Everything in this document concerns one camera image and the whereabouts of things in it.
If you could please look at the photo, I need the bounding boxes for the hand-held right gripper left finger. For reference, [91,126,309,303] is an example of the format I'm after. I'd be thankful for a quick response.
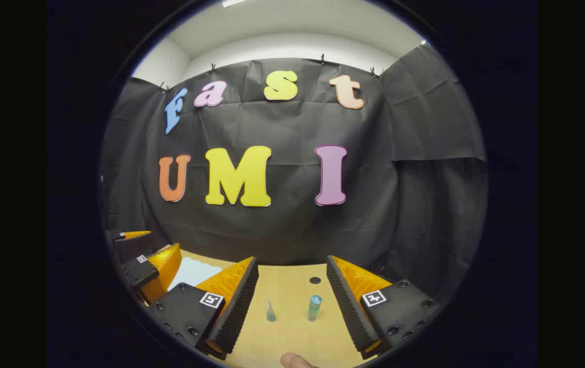
[147,256,261,361]

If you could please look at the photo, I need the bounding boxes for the black backdrop cloth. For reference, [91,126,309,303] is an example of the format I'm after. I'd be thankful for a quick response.
[101,43,488,302]

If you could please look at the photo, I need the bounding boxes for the teal bottle with blue cap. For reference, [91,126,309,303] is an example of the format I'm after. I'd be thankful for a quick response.
[308,294,323,323]

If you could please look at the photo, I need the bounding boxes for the light blue suitcase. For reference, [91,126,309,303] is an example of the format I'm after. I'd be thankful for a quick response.
[167,256,237,293]

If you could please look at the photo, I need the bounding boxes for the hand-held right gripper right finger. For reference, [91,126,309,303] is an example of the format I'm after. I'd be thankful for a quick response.
[326,255,443,360]

